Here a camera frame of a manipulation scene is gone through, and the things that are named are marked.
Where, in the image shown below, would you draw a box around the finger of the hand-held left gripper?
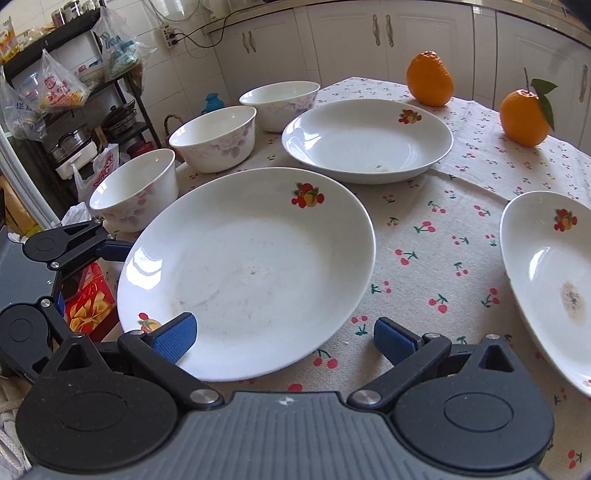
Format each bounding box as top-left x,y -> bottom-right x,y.
48,219 -> 134,278
36,295 -> 75,344

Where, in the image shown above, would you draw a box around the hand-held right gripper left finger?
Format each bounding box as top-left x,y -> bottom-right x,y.
34,312 -> 225,411

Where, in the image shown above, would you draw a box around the bumpy-topped orange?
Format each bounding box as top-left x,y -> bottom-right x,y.
406,51 -> 454,107

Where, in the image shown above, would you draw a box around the clear plastic bag red print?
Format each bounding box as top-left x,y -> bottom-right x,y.
38,48 -> 90,112

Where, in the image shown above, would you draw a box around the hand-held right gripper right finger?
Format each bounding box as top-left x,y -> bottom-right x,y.
346,317 -> 527,411

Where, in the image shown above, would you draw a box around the cherry print tablecloth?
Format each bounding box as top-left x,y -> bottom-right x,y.
173,76 -> 591,480

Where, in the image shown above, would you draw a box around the steel canisters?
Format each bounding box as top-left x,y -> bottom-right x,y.
51,0 -> 100,27

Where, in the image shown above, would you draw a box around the clear plastic bag dark contents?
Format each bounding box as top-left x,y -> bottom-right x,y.
0,69 -> 49,141

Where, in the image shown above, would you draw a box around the white plate with fruit print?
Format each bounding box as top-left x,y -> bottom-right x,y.
281,98 -> 454,185
499,190 -> 591,398
117,167 -> 376,383

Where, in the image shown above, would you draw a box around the white plastic bag red print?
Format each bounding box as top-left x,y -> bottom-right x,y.
73,143 -> 121,204

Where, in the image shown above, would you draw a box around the steel pot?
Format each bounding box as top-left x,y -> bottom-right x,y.
48,124 -> 93,158

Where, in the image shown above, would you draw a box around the clear plastic bag blue print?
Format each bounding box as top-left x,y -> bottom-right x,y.
92,7 -> 155,80

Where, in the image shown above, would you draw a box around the white kitchen cabinets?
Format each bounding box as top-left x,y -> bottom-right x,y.
205,0 -> 591,153

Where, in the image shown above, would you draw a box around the yellow snack packet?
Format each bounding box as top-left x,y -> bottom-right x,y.
0,16 -> 17,65

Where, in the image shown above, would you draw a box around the white bowl with pink flowers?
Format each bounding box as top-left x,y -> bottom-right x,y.
239,81 -> 321,134
89,148 -> 180,233
168,106 -> 257,174

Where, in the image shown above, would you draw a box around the orange with green leaf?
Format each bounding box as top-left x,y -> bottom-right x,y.
500,68 -> 558,147

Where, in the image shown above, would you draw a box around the black power cable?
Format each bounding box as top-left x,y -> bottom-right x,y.
173,0 -> 259,48

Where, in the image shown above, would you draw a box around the white woven sack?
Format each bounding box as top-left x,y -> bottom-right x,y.
0,374 -> 34,468

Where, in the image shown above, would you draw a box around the dark wok with lid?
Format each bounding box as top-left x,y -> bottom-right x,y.
102,104 -> 139,136

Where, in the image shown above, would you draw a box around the wicker basket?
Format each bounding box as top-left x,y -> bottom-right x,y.
163,114 -> 185,148

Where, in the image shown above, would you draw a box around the black metal shelf rack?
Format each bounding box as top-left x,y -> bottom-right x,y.
0,9 -> 163,185

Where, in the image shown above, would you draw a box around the white electric cooker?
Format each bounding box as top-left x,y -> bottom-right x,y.
55,143 -> 100,179

